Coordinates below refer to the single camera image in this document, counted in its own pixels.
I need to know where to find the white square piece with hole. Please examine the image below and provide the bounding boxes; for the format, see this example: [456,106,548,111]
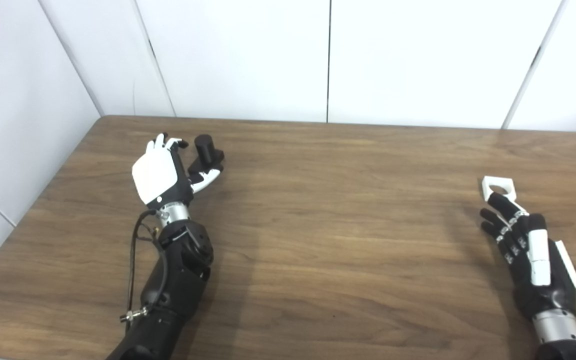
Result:
[481,175,517,202]

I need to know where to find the black peg with square base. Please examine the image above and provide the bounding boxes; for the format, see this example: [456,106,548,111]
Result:
[188,134,225,176]

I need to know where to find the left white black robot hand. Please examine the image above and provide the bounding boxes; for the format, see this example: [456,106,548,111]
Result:
[131,132,225,211]

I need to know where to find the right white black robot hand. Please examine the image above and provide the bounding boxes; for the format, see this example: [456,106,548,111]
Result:
[479,192,576,321]

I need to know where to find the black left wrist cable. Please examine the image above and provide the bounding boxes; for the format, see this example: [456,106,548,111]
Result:
[120,210,169,326]

